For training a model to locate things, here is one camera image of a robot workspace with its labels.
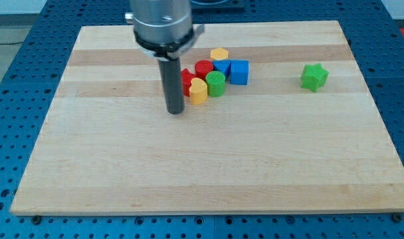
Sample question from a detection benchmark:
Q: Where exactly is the yellow heart block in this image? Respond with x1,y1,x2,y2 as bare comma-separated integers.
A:
189,78,208,105

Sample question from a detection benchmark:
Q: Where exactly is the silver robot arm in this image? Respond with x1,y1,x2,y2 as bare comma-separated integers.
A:
125,0,205,61

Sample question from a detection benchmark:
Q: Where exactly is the green cylinder block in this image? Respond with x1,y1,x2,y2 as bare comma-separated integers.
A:
205,70,225,97

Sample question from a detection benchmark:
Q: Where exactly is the red star block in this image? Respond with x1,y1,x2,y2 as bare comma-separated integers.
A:
181,68,197,96

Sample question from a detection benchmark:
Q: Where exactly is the red cylinder block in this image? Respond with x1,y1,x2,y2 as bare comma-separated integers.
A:
194,60,214,80

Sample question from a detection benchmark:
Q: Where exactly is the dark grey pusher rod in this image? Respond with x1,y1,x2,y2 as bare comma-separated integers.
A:
158,58,185,114

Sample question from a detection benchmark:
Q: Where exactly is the blue triangle block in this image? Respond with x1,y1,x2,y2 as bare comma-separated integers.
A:
212,60,231,79

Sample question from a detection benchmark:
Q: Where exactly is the blue cube block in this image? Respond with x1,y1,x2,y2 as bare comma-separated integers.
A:
229,60,249,85

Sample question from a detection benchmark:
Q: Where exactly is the yellow hexagon block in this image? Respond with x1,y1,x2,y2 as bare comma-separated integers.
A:
210,48,229,60

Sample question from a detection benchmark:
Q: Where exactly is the light wooden board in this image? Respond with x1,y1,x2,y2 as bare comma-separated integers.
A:
11,21,404,216

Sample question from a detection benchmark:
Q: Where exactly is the green star block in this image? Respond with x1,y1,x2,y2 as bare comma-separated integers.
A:
301,63,329,92

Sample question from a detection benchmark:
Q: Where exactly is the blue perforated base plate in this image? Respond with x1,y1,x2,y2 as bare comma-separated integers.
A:
0,0,404,238

